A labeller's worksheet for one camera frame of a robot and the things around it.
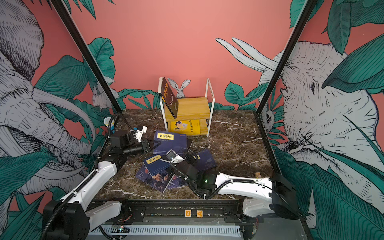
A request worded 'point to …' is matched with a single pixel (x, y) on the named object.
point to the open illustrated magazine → (165, 180)
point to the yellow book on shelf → (188, 127)
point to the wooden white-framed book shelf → (194, 113)
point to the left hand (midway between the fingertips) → (160, 142)
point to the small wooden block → (257, 175)
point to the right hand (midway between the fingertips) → (176, 156)
